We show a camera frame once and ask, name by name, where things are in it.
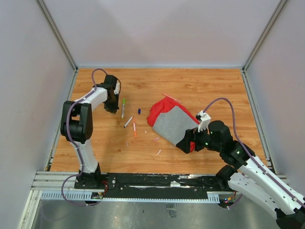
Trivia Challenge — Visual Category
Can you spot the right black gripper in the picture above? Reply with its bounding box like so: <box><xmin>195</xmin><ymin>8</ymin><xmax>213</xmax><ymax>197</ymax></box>
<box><xmin>176</xmin><ymin>123</ymin><xmax>222</xmax><ymax>153</ymax></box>

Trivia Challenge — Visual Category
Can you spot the white marker green end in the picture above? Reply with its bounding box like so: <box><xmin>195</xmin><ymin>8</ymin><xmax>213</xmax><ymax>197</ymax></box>
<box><xmin>121</xmin><ymin>104</ymin><xmax>125</xmax><ymax>119</ymax></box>

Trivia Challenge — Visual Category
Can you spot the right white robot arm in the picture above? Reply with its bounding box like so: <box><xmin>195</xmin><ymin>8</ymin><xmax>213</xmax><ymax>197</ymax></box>
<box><xmin>177</xmin><ymin>121</ymin><xmax>305</xmax><ymax>229</ymax></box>

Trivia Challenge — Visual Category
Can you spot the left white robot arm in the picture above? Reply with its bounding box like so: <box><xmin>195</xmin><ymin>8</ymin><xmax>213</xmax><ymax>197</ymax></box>
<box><xmin>61</xmin><ymin>74</ymin><xmax>121</xmax><ymax>189</ymax></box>

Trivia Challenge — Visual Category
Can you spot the orange highlighter pen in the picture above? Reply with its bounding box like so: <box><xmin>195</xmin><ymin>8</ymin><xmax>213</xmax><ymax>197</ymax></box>
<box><xmin>132</xmin><ymin>116</ymin><xmax>137</xmax><ymax>138</ymax></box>

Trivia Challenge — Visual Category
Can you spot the white marker blue end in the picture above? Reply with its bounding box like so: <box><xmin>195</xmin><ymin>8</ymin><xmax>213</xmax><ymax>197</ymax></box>
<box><xmin>123</xmin><ymin>116</ymin><xmax>133</xmax><ymax>128</ymax></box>

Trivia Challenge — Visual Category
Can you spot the red and grey cloth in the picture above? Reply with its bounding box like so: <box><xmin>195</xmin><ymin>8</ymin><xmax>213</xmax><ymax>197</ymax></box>
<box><xmin>147</xmin><ymin>97</ymin><xmax>199</xmax><ymax>146</ymax></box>

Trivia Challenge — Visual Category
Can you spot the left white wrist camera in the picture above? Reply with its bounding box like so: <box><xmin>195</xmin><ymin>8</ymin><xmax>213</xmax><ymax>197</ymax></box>
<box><xmin>114</xmin><ymin>82</ymin><xmax>121</xmax><ymax>95</ymax></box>

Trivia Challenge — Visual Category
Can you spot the white slotted cable duct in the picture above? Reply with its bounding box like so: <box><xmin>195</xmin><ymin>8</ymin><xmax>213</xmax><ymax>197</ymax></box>
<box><xmin>40</xmin><ymin>190</ymin><xmax>221</xmax><ymax>203</ymax></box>

